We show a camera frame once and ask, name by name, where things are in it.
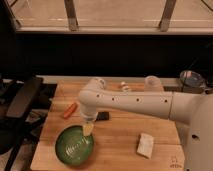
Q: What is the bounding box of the black office chair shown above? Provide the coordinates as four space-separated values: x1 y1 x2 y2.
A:
0 77 46 171

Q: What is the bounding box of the translucent plastic cup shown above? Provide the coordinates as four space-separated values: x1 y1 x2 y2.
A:
144 76 164 91

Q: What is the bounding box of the orange carrot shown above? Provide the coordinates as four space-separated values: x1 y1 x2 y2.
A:
63 103 78 119

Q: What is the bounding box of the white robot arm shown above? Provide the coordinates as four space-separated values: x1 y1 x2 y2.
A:
78 78 213 171

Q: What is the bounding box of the black rectangular block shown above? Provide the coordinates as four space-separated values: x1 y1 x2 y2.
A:
97 111 109 121

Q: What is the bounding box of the green ceramic bowl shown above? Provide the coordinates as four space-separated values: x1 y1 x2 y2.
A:
55 125 94 166

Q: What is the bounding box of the white sponge block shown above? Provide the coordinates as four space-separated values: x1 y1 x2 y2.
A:
137 133 154 159

